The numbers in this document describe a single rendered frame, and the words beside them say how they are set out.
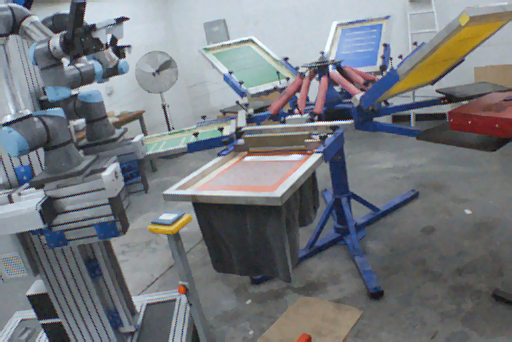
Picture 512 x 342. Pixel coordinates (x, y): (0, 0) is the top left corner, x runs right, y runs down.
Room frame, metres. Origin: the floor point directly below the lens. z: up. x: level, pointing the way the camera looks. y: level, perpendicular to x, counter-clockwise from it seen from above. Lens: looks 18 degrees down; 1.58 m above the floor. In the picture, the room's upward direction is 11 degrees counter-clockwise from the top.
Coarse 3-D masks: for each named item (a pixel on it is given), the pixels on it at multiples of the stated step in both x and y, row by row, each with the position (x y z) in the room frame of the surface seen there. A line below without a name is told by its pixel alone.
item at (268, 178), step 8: (288, 152) 2.10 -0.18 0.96; (296, 152) 2.07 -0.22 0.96; (304, 152) 2.04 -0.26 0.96; (312, 152) 2.02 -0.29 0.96; (272, 160) 2.02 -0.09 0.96; (288, 160) 1.96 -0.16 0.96; (296, 160) 1.94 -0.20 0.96; (304, 160) 1.91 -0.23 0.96; (264, 168) 1.92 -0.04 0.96; (272, 168) 1.89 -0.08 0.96; (280, 168) 1.87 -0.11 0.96; (288, 168) 1.85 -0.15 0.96; (296, 168) 1.82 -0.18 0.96; (256, 176) 1.82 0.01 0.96; (264, 176) 1.80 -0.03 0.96; (272, 176) 1.78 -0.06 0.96; (280, 176) 1.76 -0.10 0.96; (288, 176) 1.74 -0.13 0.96; (240, 184) 1.76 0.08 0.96; (248, 184) 1.74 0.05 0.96; (256, 184) 1.72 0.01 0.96; (264, 184) 1.70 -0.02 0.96; (272, 184) 1.68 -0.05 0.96; (280, 184) 1.66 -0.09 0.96
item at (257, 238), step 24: (216, 216) 1.73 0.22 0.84; (240, 216) 1.67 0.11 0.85; (264, 216) 1.61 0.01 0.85; (216, 240) 1.77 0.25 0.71; (240, 240) 1.69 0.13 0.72; (264, 240) 1.63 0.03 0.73; (216, 264) 1.77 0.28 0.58; (240, 264) 1.70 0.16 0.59; (264, 264) 1.65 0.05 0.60; (288, 264) 1.57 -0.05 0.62
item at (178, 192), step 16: (224, 160) 2.13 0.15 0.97; (320, 160) 1.82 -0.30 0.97; (192, 176) 1.91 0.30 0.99; (304, 176) 1.65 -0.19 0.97; (176, 192) 1.73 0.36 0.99; (192, 192) 1.68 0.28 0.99; (208, 192) 1.65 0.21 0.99; (224, 192) 1.61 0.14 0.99; (240, 192) 1.57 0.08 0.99; (256, 192) 1.54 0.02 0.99; (272, 192) 1.50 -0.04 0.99; (288, 192) 1.51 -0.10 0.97
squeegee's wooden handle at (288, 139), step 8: (248, 136) 2.19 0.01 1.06; (256, 136) 2.16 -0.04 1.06; (264, 136) 2.14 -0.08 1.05; (272, 136) 2.11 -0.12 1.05; (280, 136) 2.09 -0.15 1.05; (288, 136) 2.06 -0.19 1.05; (296, 136) 2.04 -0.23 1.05; (304, 136) 2.02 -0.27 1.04; (248, 144) 2.19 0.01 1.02; (256, 144) 2.17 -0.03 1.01; (264, 144) 2.14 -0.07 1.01; (272, 144) 2.12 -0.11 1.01; (280, 144) 2.09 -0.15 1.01; (288, 144) 2.07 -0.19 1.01; (296, 144) 2.04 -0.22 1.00; (304, 144) 2.02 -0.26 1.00
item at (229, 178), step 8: (240, 160) 2.13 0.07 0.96; (232, 168) 2.02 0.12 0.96; (240, 168) 1.99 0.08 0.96; (248, 168) 1.97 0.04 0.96; (256, 168) 1.94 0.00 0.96; (216, 176) 1.94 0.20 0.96; (224, 176) 1.92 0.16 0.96; (232, 176) 1.89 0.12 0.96; (240, 176) 1.87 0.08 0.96; (248, 176) 1.85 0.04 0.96; (208, 184) 1.85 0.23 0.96; (216, 184) 1.83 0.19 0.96; (224, 184) 1.80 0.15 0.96; (232, 184) 1.78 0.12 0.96
